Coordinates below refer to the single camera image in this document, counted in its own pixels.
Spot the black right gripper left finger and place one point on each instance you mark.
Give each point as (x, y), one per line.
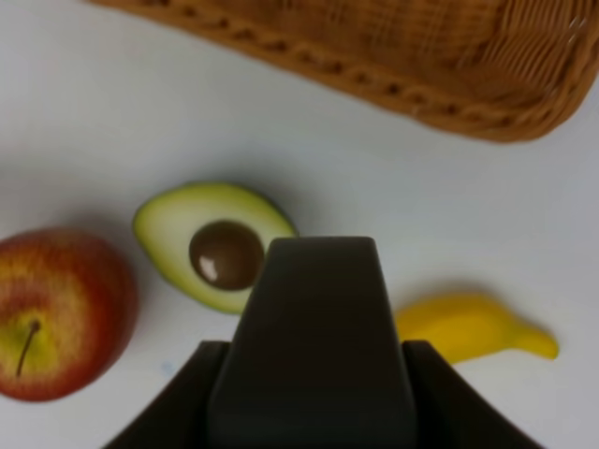
(176, 418)

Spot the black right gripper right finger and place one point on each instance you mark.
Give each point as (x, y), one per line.
(450, 413)

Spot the yellow banana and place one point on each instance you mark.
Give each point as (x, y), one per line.
(464, 325)

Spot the dark green pump bottle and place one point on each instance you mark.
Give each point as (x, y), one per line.
(315, 361)

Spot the red apple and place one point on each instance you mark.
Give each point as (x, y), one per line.
(69, 302)

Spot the halved avocado with pit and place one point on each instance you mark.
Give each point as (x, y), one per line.
(209, 239)

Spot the orange wicker basket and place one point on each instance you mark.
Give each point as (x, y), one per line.
(503, 71)

